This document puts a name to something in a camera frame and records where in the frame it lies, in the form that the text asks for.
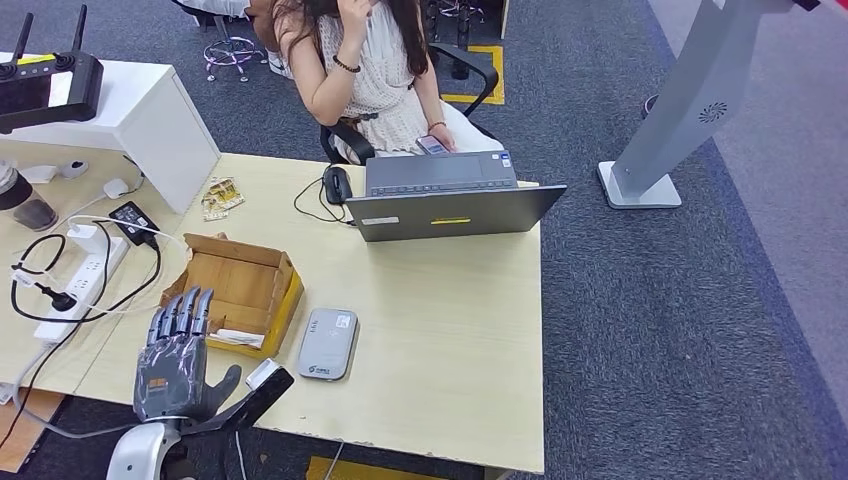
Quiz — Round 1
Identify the person's left hand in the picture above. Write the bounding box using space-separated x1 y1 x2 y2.
429 123 458 152

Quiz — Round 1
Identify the person's right hand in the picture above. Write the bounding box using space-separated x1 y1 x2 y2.
336 0 380 61

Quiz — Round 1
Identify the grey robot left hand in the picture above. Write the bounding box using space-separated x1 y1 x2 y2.
132 286 243 423

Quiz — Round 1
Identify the smartphone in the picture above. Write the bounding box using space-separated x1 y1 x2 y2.
415 134 452 157

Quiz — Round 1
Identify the room key card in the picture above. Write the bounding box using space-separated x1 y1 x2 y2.
208 329 266 350

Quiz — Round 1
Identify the golden ID card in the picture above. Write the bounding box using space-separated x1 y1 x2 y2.
210 177 246 208

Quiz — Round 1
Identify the person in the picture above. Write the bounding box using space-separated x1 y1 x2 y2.
268 0 505 167
173 0 293 79

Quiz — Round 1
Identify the grey card reader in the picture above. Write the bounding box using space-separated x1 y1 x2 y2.
296 307 360 382

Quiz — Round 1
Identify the yellow floor tape marking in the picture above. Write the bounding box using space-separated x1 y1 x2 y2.
440 44 506 107
305 457 465 480

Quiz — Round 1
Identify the grey laptop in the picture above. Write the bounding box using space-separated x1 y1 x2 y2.
345 150 569 243

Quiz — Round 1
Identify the black office chair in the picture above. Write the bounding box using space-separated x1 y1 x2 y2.
319 42 499 166

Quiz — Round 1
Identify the black computer mouse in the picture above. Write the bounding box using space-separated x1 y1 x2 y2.
322 165 354 207

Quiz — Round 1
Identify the open cardboard box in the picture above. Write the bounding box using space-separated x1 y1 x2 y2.
158 231 306 361

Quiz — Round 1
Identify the chrome stool base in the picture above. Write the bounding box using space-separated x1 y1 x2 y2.
201 14 268 84

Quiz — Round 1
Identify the white power strip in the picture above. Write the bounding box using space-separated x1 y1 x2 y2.
33 236 129 344

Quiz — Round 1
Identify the black power plug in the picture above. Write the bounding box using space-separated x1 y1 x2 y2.
34 283 78 314

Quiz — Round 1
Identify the black power adapter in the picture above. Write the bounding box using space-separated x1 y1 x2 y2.
107 200 161 248

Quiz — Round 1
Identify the white charger plug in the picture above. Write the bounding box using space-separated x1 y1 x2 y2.
66 223 99 256

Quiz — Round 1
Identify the brown board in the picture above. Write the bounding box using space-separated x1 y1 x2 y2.
0 388 68 475

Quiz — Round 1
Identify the yellow patterned paper packet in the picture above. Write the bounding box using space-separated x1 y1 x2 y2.
201 178 230 222

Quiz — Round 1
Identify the white cabinet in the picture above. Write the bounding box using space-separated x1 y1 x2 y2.
0 51 222 215

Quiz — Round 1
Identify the white flat small device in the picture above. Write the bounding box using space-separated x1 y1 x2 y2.
19 164 60 185

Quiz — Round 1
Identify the black controller with antennas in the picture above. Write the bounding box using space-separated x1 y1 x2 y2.
0 5 105 135

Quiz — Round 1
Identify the black camera bracket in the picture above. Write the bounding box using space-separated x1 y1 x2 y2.
178 367 296 439

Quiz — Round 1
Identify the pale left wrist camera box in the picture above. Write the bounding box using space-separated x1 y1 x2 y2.
245 358 283 391

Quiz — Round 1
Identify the black adapter cable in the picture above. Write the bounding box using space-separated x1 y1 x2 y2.
9 231 164 326

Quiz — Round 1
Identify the thick grey cable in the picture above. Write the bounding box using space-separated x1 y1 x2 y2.
9 341 134 442

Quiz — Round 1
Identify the long black cable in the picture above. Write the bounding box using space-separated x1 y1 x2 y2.
0 220 113 445

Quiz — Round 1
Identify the thin white cable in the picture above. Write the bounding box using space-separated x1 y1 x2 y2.
66 213 192 317

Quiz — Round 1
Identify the black mouse cable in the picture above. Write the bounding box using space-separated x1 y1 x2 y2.
293 175 358 228

